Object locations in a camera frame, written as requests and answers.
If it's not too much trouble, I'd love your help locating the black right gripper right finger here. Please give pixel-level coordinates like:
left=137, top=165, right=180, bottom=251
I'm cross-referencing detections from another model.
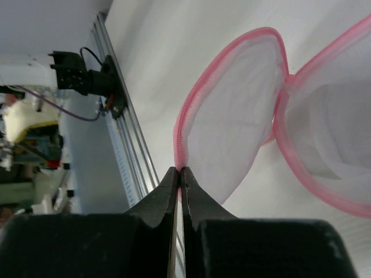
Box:
left=180, top=167, right=357, bottom=277

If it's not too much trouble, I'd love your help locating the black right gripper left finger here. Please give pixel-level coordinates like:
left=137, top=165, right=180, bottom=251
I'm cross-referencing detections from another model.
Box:
left=1, top=167, right=177, bottom=277

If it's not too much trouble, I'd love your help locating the pink-trimmed mesh laundry bag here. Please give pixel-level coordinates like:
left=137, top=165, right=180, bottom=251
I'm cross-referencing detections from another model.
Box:
left=173, top=17, right=370, bottom=218

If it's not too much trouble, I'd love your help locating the aluminium rail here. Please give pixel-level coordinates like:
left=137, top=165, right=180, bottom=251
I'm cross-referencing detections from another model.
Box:
left=93, top=13, right=186, bottom=277

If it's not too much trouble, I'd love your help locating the purple cable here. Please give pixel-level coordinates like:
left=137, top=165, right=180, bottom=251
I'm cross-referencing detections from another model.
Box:
left=11, top=84, right=102, bottom=122

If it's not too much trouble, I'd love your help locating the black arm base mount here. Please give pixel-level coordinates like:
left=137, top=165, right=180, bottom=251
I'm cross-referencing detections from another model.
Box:
left=50, top=52, right=128, bottom=119

